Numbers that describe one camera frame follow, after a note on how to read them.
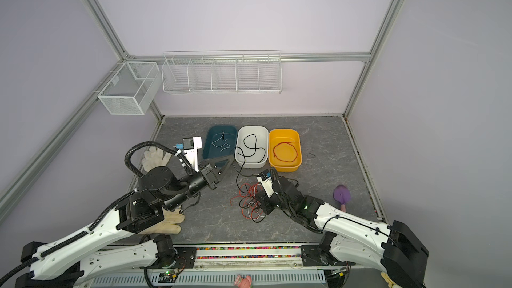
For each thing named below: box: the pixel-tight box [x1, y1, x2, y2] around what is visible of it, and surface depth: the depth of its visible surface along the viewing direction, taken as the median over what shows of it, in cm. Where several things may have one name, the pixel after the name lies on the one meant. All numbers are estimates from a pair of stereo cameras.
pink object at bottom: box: [233, 274, 253, 288], surface depth 68 cm
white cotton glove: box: [141, 146, 172, 173], surface depth 104 cm
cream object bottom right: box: [380, 271, 402, 288], surface depth 70 cm
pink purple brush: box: [333, 184, 351, 213], surface depth 91 cm
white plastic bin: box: [234, 125, 269, 169], surface depth 108 cm
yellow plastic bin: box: [268, 128, 302, 172], surface depth 107 cm
